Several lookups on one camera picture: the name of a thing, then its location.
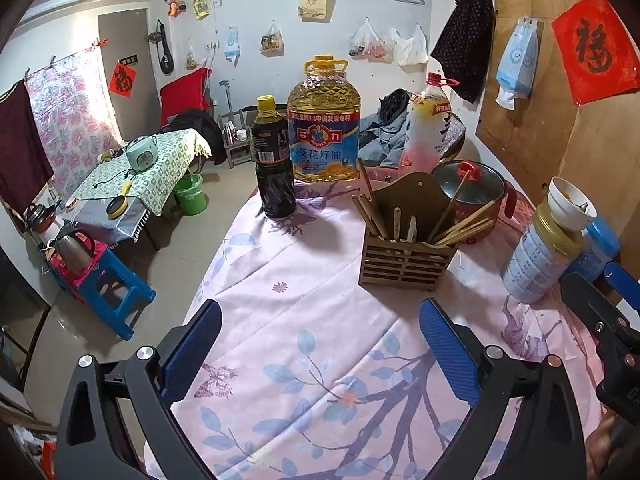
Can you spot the small red door poster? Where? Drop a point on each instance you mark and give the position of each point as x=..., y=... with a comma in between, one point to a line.
x=122, y=80

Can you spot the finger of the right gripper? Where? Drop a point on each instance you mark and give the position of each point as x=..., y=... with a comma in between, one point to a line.
x=623, y=283

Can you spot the right hand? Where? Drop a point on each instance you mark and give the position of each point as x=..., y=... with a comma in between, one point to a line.
x=612, y=450

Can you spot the green patterned side tablecloth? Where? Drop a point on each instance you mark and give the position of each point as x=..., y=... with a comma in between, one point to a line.
x=153, y=186

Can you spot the blue-lid plastic jar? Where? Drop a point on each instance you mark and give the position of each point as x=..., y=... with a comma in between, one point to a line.
x=601, y=246

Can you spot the clear red-capped bottle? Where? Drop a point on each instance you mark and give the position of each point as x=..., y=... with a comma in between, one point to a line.
x=432, y=128

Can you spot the wooden utensil holder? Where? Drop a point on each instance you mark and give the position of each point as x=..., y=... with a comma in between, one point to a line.
x=410, y=206

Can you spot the black dotted hanging cloth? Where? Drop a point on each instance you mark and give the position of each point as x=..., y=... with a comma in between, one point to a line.
x=463, y=48

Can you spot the metal kettle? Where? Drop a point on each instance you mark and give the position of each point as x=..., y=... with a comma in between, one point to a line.
x=77, y=250

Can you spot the small green rice cooker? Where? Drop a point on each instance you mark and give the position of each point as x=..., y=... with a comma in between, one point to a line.
x=142, y=153

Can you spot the grey jacket on chair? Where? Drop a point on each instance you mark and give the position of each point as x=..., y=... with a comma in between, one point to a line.
x=383, y=134

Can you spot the dark red curtain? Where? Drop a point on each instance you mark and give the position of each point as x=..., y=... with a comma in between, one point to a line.
x=25, y=168

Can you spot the dark soy sauce bottle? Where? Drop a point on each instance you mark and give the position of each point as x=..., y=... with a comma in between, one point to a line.
x=273, y=164

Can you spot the red cloth on chair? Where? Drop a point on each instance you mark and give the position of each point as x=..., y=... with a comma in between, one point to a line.
x=185, y=93

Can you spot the blue tissue pack hanging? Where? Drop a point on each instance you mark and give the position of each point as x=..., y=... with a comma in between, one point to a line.
x=517, y=67

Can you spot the floral curtain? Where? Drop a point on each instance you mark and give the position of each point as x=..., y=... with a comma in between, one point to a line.
x=74, y=116

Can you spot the blue plastic stool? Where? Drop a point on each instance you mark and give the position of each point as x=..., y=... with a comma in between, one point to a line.
x=109, y=288

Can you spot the red pot with lid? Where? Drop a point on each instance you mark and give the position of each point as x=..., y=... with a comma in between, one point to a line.
x=479, y=186

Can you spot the white plastic bags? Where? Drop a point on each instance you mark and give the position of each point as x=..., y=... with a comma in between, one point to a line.
x=367, y=44

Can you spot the large cooking oil bottle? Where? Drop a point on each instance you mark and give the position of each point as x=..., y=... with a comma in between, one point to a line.
x=323, y=123

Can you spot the white bowl with food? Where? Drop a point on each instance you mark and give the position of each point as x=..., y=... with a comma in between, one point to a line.
x=569, y=206

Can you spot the red fu paper poster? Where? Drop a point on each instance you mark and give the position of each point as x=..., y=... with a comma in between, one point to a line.
x=598, y=57

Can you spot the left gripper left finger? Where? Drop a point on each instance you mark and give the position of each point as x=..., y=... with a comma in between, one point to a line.
x=184, y=349

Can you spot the gold-lid tin can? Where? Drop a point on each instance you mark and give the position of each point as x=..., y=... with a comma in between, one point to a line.
x=542, y=255

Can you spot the green bucket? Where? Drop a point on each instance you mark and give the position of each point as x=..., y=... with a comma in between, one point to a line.
x=190, y=195

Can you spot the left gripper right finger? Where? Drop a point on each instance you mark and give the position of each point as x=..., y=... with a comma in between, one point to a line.
x=453, y=358

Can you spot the yellow small pan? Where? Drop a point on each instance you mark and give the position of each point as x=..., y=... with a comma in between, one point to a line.
x=118, y=205

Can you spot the beige tote bag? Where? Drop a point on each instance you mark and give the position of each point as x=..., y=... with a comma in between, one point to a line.
x=312, y=10

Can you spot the pink floral tablecloth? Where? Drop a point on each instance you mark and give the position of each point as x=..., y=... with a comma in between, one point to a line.
x=314, y=376

